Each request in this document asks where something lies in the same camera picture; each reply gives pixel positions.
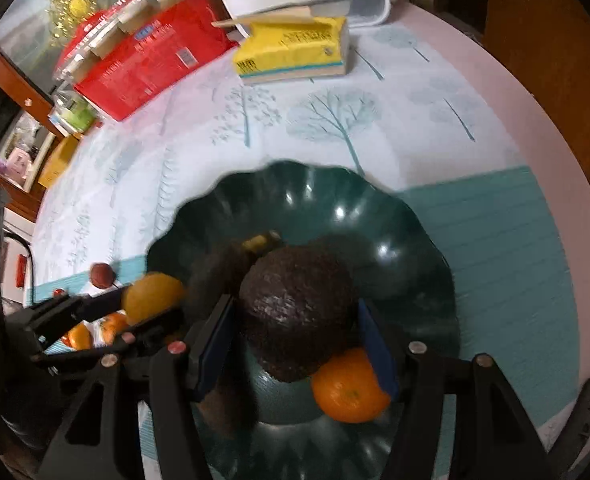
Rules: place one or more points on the red paper cup package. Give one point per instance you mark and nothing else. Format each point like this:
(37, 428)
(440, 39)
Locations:
(145, 65)

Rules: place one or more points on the wooden sideboard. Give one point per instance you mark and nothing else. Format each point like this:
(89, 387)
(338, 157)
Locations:
(5, 85)

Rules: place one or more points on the dark green scalloped plate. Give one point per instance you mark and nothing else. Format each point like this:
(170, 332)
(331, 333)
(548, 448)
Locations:
(325, 200)

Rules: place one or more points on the red cherry tomato bottom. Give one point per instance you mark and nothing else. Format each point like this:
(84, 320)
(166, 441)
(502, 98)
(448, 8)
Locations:
(101, 276)

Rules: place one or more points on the dark avocado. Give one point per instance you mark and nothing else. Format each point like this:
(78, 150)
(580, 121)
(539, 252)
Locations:
(295, 305)

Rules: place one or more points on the green label glass bottle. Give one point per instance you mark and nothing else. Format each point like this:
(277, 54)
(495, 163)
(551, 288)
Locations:
(75, 110)

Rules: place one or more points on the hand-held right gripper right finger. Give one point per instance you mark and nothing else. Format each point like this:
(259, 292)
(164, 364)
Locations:
(377, 350)

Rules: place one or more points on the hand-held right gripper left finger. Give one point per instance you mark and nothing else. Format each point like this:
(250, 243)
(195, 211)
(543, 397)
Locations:
(217, 345)

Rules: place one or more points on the yellow tissue pack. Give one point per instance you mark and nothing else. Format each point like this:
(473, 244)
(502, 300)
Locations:
(295, 45)

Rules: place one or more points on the tree print tablecloth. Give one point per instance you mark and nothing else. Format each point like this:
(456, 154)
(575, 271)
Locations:
(325, 125)

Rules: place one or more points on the overripe dark banana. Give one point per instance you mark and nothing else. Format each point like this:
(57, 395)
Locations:
(225, 270)

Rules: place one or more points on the yellow cardboard box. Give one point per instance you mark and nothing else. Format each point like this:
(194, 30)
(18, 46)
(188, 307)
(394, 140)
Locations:
(57, 162)

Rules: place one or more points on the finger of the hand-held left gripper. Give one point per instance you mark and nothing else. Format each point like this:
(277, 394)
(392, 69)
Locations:
(85, 307)
(147, 335)

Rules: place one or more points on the gold ornament glass panel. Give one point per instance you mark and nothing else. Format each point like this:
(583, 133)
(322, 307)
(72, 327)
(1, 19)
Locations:
(77, 7)

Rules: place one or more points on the small orange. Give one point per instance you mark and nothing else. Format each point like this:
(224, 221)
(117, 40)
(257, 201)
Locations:
(80, 336)
(345, 390)
(112, 327)

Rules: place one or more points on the large yellow orange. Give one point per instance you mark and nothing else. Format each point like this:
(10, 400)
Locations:
(150, 300)

